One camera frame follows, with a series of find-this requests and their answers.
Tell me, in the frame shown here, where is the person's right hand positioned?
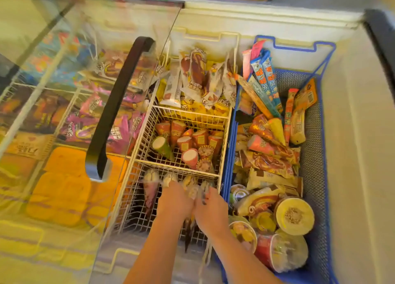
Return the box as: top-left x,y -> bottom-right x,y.
194,187 -> 231,239

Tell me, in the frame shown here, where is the pile of blue colourful packets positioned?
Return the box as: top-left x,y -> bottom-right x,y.
17,30 -> 97,88

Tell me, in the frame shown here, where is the pile of pink packets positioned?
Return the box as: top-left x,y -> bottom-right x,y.
58,88 -> 146,155

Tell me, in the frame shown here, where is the chocolate sundae cup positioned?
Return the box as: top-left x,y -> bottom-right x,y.
198,145 -> 215,160
196,158 -> 214,173

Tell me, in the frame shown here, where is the pink wrapped ice cream cone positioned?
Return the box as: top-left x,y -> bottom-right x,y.
181,148 -> 200,170

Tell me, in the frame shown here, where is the person's left forearm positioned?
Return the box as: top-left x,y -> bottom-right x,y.
123,214 -> 186,284

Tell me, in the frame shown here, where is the pale yellow ice bar packet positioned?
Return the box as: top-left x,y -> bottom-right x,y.
290,108 -> 307,146

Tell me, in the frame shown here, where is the blue mesh basket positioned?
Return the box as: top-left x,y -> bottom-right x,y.
215,35 -> 339,284

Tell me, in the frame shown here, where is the blue ice pop tube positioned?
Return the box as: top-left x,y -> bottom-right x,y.
250,56 -> 280,118
261,50 -> 284,114

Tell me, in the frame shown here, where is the long orange ice bar packet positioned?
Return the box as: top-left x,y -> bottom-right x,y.
235,74 -> 274,120

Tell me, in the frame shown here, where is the fruit print ice cream cup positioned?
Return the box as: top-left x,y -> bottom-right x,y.
228,215 -> 258,254

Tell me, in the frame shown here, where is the tan cardboard ice cream box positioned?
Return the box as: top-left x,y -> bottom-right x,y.
6,132 -> 53,162

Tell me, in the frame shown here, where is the pink cone packet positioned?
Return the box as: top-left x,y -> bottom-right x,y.
247,135 -> 297,160

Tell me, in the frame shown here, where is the red orange stick packet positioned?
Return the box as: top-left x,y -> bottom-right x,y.
283,88 -> 299,146

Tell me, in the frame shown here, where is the pink ice pop packet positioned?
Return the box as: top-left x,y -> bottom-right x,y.
242,40 -> 266,81

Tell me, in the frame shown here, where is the white brown ice cream packet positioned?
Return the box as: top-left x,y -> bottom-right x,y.
235,185 -> 294,217

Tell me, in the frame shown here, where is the group of orange wrapped cones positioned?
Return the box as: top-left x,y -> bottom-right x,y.
154,120 -> 224,155

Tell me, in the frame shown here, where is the stack of yellow boxes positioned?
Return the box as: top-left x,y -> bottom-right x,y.
26,146 -> 128,229

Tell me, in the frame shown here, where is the pile of ice cream bar packets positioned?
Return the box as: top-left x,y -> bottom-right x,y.
155,46 -> 239,116

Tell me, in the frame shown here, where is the red cup with clear lid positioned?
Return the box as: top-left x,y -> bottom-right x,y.
254,231 -> 309,274

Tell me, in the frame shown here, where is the orange flat packet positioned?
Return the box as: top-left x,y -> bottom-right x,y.
293,78 -> 318,112

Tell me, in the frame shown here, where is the clear ice cream cone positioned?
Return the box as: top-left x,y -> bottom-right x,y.
197,180 -> 214,205

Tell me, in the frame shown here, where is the dark ice cream cone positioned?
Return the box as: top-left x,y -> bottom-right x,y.
181,175 -> 199,254

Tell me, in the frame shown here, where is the purple wrapped ice cream cone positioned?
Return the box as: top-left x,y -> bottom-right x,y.
143,169 -> 161,217

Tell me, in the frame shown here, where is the person's left hand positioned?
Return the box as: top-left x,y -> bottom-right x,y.
156,181 -> 195,223

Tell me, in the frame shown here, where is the yellow orange cone packet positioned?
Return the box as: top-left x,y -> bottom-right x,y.
248,114 -> 286,146

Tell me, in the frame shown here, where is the black lid handle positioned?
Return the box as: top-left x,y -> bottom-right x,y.
85,37 -> 156,182

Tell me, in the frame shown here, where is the pile of brown white packets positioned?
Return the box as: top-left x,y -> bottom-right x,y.
91,48 -> 162,91

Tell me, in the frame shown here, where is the pile of dark brown packets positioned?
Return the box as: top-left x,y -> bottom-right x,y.
0,85 -> 70,134

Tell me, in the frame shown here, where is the glass sliding freezer lid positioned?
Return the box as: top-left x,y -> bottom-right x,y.
0,0 -> 185,284

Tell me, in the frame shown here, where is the white chest freezer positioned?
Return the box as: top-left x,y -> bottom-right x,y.
0,0 -> 395,284

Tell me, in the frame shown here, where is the white wire basket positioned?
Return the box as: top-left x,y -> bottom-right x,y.
101,27 -> 240,275

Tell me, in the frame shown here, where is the brown patterned ice cream packet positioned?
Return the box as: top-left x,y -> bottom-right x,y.
240,150 -> 300,179

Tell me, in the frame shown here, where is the person's right forearm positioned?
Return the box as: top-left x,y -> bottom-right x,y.
204,231 -> 285,284

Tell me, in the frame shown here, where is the yellow ice cream cup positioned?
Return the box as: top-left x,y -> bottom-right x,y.
249,211 -> 277,234

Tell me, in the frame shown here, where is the green wrapped ice cream cone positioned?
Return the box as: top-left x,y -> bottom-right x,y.
151,135 -> 174,162

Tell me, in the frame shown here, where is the melon print ice cream cup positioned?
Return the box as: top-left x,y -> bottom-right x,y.
274,196 -> 315,236

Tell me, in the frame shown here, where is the white topped ice cream cone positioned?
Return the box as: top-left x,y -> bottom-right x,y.
162,171 -> 179,188

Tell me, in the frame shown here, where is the small silver lidded cup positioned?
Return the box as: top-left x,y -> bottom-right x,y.
230,184 -> 251,205

